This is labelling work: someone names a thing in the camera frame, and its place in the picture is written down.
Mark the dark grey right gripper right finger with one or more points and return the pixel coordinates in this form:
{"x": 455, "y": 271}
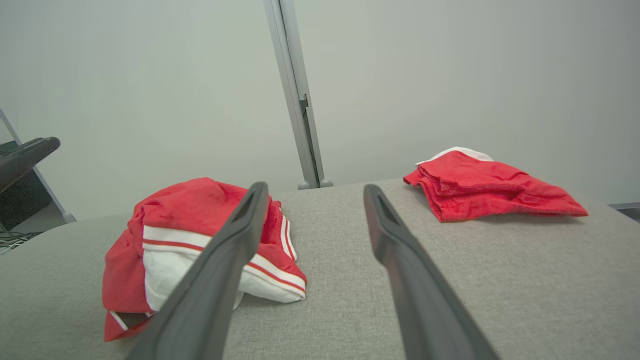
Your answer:
{"x": 430, "y": 315}

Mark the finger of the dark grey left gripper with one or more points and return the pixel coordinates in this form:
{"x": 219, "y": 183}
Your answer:
{"x": 20, "y": 150}
{"x": 30, "y": 162}

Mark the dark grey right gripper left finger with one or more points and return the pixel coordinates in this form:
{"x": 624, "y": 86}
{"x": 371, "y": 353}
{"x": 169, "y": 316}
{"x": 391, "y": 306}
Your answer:
{"x": 210, "y": 300}

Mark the red jersey with white sleeves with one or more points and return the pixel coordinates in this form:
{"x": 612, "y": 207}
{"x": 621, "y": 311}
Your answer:
{"x": 190, "y": 210}

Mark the red shorts with white stripe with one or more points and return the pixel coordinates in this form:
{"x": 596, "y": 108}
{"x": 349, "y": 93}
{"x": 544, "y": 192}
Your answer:
{"x": 475, "y": 190}

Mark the thin grey partition post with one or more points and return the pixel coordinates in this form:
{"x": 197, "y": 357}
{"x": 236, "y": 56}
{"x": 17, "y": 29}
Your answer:
{"x": 69, "y": 218}

